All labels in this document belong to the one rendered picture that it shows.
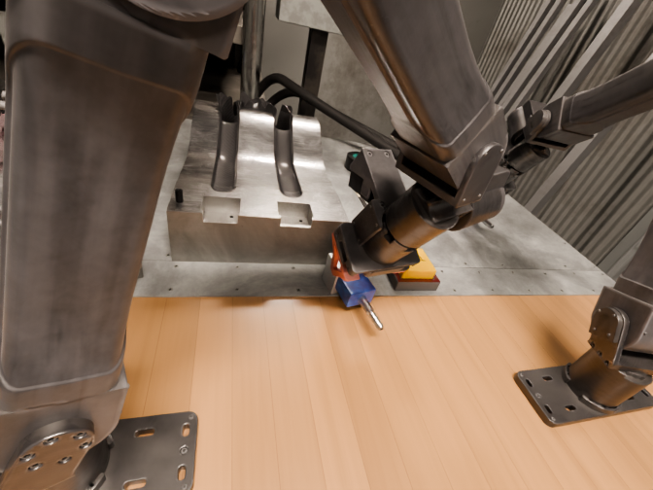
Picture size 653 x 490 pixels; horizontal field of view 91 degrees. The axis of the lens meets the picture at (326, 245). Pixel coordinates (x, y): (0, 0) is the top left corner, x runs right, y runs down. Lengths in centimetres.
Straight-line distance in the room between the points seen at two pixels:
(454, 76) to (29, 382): 29
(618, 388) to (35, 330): 56
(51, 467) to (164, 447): 11
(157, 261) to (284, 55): 262
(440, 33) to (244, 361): 36
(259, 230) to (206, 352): 18
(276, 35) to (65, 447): 290
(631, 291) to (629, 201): 200
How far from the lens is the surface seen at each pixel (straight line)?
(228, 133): 70
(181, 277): 51
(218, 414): 39
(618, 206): 253
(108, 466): 38
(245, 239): 50
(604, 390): 56
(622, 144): 258
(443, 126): 25
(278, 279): 51
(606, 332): 52
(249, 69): 115
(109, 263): 18
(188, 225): 49
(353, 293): 45
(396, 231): 34
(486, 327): 58
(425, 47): 21
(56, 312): 20
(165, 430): 38
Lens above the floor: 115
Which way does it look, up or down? 36 degrees down
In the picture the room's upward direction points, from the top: 14 degrees clockwise
